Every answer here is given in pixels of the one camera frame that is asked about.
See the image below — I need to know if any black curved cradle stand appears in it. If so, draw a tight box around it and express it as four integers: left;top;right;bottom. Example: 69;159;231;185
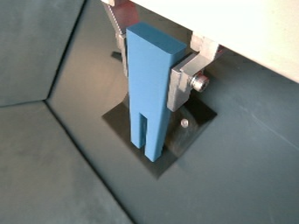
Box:
101;51;219;180

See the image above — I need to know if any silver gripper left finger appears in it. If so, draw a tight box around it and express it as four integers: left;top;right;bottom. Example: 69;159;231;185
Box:
102;0;139;74

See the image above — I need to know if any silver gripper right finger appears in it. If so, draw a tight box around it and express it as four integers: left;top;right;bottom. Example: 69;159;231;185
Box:
167;33;223;111

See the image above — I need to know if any blue slotted double-square peg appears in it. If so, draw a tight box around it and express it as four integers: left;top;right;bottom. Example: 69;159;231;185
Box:
126;22;187;162

